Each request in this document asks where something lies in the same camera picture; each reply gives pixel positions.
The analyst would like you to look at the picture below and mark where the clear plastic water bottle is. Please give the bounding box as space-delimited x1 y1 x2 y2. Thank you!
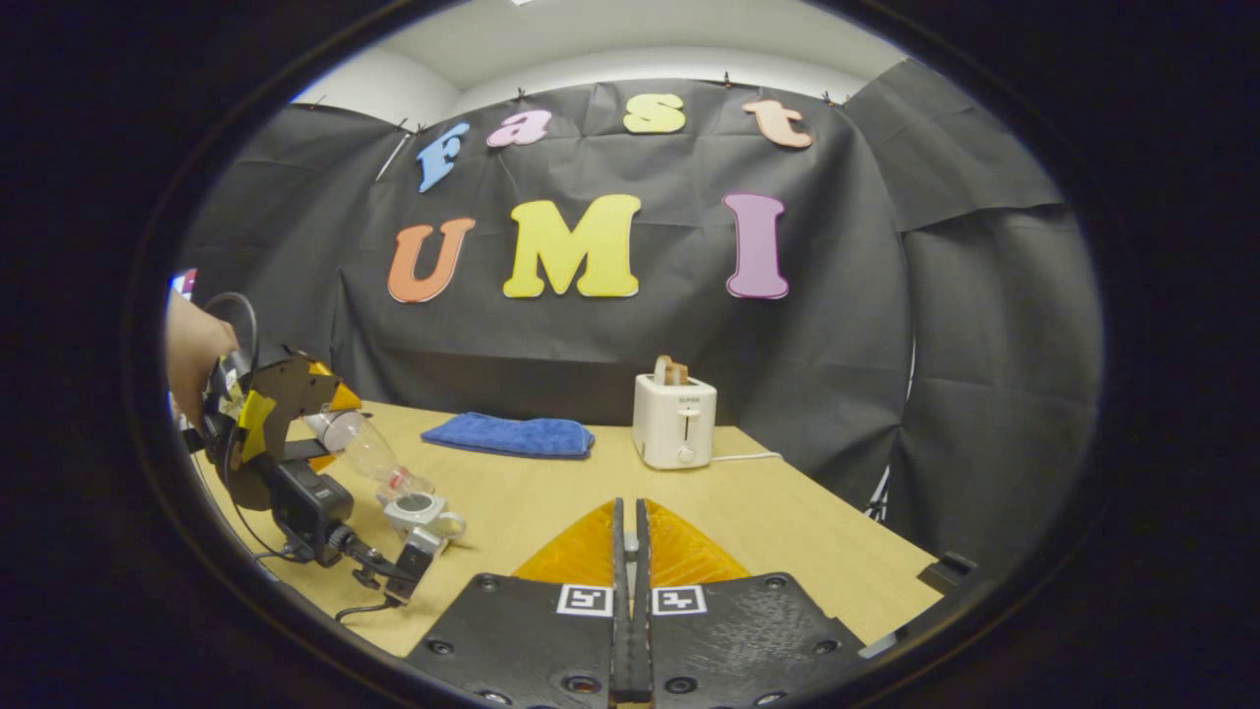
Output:
305 409 434 498

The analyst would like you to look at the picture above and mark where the blue folded towel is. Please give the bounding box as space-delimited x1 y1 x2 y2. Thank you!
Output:
421 412 596 460

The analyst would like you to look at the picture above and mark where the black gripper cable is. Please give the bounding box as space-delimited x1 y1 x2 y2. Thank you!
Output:
202 291 395 623

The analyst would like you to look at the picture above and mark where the black backdrop cloth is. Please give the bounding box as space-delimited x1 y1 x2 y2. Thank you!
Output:
182 59 1103 582

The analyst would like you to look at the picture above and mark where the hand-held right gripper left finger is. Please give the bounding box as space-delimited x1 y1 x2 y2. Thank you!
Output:
406 497 631 709

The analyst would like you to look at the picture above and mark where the white painted teacup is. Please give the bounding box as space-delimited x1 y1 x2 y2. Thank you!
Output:
382 489 469 541

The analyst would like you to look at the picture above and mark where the white toaster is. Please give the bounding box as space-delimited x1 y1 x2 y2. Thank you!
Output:
632 372 718 471

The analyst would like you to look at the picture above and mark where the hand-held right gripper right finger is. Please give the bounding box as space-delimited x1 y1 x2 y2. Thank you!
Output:
635 497 867 709

